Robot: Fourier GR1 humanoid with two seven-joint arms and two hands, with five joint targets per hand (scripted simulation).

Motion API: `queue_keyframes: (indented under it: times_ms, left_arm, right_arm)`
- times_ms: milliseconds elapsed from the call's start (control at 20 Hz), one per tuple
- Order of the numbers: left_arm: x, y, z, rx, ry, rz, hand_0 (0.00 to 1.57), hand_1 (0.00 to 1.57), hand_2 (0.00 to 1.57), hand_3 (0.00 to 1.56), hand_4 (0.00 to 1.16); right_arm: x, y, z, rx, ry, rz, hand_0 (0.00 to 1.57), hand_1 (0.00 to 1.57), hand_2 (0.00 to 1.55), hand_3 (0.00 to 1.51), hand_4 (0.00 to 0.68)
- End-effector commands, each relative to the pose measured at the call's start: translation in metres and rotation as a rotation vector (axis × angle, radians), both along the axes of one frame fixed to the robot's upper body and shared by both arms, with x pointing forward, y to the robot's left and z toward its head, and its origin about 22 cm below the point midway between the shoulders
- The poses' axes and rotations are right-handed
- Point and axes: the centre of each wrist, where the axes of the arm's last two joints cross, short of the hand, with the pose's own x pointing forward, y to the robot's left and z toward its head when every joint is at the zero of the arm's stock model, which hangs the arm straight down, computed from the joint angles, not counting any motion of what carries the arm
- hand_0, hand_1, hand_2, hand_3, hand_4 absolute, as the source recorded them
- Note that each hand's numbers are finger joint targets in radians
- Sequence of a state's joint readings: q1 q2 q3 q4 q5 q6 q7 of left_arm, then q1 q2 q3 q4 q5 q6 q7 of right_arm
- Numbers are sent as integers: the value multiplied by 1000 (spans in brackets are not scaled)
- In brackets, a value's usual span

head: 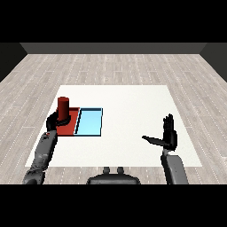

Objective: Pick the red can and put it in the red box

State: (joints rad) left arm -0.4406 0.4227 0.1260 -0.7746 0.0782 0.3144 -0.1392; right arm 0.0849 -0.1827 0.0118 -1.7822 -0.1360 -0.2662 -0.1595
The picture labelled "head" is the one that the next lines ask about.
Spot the red can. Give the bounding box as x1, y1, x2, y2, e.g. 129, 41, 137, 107
57, 97, 70, 122

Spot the dark grey robot body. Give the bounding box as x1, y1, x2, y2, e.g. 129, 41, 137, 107
86, 167, 142, 185

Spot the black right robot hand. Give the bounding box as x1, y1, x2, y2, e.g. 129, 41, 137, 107
141, 113, 178, 152

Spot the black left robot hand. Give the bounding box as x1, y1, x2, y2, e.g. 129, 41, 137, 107
45, 110, 73, 133

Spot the red shallow open box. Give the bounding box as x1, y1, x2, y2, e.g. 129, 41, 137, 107
54, 106, 81, 137

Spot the light blue shallow open box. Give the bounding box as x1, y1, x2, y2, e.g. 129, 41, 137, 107
74, 107, 104, 137

